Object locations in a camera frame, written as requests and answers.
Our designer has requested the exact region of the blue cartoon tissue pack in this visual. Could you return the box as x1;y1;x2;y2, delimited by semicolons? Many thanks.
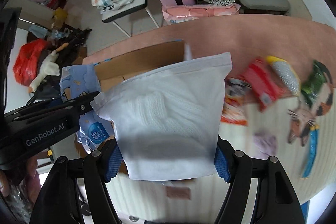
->
60;64;114;152

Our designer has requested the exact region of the red snack packet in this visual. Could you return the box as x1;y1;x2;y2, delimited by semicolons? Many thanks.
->
240;57;285;112

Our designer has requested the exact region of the pink packaged bedding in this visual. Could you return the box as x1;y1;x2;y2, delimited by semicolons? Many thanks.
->
162;3;240;24

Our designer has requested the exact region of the red plastic bag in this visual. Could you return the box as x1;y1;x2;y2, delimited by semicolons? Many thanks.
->
13;39;51;86

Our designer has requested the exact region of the lilac cloth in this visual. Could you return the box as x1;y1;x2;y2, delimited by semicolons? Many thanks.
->
253;131;278;160

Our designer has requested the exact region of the white frame chair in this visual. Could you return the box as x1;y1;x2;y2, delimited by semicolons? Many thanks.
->
102;0;160;38

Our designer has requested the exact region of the green wet wipes pack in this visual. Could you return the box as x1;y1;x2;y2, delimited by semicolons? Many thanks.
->
301;60;327;109

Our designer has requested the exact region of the blue feather toy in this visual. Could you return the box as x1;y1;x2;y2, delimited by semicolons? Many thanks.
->
301;125;319;178

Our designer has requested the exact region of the pink and cream cat rug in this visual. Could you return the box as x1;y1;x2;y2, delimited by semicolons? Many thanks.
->
84;14;335;223

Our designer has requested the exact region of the yellow grey sponge pack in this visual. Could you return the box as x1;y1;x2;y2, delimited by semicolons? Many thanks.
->
266;56;301;97

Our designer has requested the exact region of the brown cardboard box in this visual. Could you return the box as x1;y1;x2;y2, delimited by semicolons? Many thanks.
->
64;40;197;184

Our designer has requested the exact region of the white goose plush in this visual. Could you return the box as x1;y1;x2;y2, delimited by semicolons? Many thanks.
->
28;43;69;93

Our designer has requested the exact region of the white knit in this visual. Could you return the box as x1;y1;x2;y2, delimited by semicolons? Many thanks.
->
91;52;232;181

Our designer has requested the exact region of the orange snack packet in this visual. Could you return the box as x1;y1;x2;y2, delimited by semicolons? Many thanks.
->
220;78;251;126

